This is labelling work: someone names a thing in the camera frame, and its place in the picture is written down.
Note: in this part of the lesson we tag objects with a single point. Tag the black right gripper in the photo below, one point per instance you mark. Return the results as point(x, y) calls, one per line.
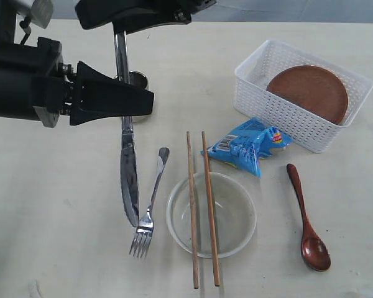
point(132, 16)

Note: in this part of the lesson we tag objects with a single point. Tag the silver metal utensil handle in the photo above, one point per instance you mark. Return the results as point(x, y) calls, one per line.
point(144, 232)

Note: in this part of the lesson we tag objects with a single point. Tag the pale green ceramic bowl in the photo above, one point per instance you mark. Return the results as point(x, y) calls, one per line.
point(234, 214)

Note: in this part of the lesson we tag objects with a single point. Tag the wooden chopstick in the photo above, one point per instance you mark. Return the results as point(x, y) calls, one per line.
point(192, 213)
point(210, 203)

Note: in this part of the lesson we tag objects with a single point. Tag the white perforated plastic basket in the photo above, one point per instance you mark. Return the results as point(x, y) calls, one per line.
point(310, 131)

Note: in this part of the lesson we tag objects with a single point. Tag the dark metal knife handle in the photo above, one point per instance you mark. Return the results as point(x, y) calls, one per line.
point(128, 169)

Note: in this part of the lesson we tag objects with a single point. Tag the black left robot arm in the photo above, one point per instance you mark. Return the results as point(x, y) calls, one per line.
point(0, 25)

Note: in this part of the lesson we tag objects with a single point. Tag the blue snack packet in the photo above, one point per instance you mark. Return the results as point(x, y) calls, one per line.
point(246, 144)

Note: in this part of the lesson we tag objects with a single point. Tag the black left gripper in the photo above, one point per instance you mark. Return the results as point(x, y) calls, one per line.
point(35, 84)

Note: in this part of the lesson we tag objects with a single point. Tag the white backdrop curtain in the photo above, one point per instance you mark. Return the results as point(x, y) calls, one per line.
point(264, 11)

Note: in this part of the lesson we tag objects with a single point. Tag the brown wooden plate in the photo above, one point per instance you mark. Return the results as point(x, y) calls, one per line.
point(314, 89)

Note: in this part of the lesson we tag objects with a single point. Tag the stainless steel cup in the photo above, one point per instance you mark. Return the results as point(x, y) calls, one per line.
point(140, 80)

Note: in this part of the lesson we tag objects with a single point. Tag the brown wooden spoon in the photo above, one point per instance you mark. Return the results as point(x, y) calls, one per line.
point(313, 250)

